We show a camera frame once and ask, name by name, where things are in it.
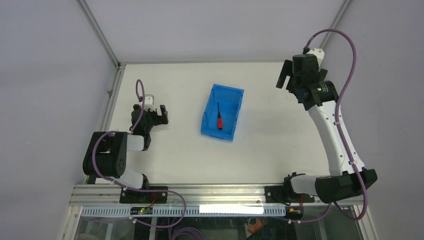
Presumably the white slotted cable duct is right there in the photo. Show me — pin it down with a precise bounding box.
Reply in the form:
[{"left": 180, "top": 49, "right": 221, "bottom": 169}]
[{"left": 81, "top": 204, "right": 286, "bottom": 218}]

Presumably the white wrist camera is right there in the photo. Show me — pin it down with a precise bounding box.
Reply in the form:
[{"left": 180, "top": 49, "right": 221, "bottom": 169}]
[
  {"left": 140, "top": 94, "right": 157, "bottom": 112},
  {"left": 307, "top": 47, "right": 325, "bottom": 69}
]

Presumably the aluminium frame post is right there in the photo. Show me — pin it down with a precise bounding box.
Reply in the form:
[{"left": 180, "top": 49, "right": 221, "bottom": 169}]
[
  {"left": 76, "top": 0, "right": 121, "bottom": 69},
  {"left": 319, "top": 0, "right": 353, "bottom": 50}
]

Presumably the blue plastic bin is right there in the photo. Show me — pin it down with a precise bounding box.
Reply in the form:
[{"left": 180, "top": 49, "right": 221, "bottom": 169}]
[{"left": 200, "top": 84, "right": 244, "bottom": 142}]

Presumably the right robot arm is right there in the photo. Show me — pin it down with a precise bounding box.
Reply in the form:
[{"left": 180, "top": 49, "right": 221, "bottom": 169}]
[{"left": 153, "top": 52, "right": 377, "bottom": 203}]

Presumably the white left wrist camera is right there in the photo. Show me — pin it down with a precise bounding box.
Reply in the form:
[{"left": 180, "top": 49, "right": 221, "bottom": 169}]
[{"left": 140, "top": 94, "right": 157, "bottom": 112}]

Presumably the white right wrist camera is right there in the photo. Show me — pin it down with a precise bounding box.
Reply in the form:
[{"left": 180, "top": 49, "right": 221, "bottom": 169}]
[{"left": 307, "top": 47, "right": 325, "bottom": 69}]

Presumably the aluminium frame post left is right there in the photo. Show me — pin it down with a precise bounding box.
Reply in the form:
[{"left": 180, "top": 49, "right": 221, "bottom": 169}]
[{"left": 76, "top": 0, "right": 121, "bottom": 69}]

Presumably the aluminium mounting rail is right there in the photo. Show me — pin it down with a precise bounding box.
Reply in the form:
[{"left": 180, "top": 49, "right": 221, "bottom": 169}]
[{"left": 69, "top": 183, "right": 365, "bottom": 207}]

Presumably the aluminium frame post right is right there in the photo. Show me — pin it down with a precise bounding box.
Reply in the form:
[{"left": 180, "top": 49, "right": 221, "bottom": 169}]
[{"left": 319, "top": 0, "right": 353, "bottom": 50}]

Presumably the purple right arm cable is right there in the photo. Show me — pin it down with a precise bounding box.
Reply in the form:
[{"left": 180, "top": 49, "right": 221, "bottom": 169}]
[{"left": 274, "top": 28, "right": 369, "bottom": 224}]

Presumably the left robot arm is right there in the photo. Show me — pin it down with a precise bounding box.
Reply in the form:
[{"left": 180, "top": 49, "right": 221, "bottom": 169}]
[{"left": 82, "top": 104, "right": 169, "bottom": 205}]

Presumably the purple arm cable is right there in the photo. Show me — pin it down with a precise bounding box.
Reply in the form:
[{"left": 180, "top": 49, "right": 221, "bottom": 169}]
[
  {"left": 274, "top": 28, "right": 369, "bottom": 224},
  {"left": 91, "top": 79, "right": 205, "bottom": 240}
]

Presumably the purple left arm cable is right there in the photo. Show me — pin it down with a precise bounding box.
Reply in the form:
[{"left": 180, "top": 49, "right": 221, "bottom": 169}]
[{"left": 91, "top": 79, "right": 205, "bottom": 240}]

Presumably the red black screwdriver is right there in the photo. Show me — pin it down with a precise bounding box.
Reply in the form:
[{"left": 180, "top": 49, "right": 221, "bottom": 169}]
[{"left": 217, "top": 102, "right": 223, "bottom": 130}]

